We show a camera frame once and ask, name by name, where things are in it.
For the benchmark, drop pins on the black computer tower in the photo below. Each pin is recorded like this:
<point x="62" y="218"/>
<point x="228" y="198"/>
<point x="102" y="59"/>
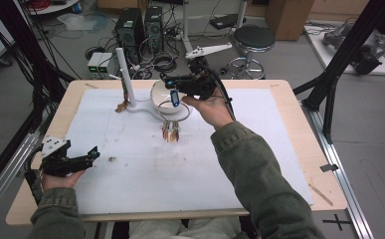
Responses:
<point x="154" y="26"/>
<point x="128" y="28"/>

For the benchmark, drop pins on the person's right hand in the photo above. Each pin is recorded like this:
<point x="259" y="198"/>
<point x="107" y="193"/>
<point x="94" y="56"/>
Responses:
<point x="211" y="111"/>

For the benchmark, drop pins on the white desk leg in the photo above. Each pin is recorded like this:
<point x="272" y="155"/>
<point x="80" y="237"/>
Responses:
<point x="186" y="26"/>

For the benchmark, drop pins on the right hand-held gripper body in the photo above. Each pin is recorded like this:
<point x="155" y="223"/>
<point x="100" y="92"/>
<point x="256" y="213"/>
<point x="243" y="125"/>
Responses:
<point x="200" y="84"/>

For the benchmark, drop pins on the aluminium rail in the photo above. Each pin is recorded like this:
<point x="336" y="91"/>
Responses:
<point x="342" y="172"/>

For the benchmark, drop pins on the white power supply box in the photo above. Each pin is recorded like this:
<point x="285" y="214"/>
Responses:
<point x="105" y="63"/>
<point x="94" y="63"/>

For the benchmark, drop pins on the white table mat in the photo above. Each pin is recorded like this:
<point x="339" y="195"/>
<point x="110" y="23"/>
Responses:
<point x="147" y="172"/>

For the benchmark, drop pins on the black flat device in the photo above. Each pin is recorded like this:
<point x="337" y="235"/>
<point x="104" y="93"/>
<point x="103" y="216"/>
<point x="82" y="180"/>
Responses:
<point x="225" y="21"/>

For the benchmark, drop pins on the black round stool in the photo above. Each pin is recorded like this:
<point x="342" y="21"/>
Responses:
<point x="253" y="38"/>

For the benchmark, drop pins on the white board with equipment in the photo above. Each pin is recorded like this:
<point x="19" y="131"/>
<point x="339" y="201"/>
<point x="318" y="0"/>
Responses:
<point x="379" y="64"/>

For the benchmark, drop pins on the white stand with pole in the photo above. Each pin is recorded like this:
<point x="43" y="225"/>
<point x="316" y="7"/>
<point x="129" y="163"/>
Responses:
<point x="132" y="99"/>

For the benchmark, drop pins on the thin wooden stick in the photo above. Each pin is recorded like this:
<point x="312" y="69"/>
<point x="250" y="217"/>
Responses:
<point x="321" y="194"/>

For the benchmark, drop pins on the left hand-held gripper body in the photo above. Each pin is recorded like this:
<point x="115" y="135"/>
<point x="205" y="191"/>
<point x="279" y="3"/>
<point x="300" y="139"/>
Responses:
<point x="59" y="162"/>

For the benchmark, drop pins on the person's legs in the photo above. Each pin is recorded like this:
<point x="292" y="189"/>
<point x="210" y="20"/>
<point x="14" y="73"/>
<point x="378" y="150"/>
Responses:
<point x="186" y="229"/>

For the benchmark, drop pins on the grey tape piece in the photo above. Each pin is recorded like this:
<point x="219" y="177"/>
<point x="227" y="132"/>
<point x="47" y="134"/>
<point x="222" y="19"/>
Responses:
<point x="329" y="167"/>

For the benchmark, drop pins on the small brown debris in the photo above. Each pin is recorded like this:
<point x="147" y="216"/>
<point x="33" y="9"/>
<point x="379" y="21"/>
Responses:
<point x="111" y="159"/>

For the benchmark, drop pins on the wooden cabinet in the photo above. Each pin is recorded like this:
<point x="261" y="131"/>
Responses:
<point x="289" y="18"/>

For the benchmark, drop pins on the person's left hand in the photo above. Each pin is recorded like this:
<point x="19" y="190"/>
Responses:
<point x="60" y="182"/>

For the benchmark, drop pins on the wooden table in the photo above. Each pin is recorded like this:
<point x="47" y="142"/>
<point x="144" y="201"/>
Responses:
<point x="312" y="99"/>

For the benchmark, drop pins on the white ceramic bowl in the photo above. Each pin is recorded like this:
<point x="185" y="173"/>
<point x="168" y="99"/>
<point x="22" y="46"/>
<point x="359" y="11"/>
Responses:
<point x="158" y="96"/>

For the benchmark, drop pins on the black metal frame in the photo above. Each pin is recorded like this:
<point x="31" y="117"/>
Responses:
<point x="339" y="56"/>

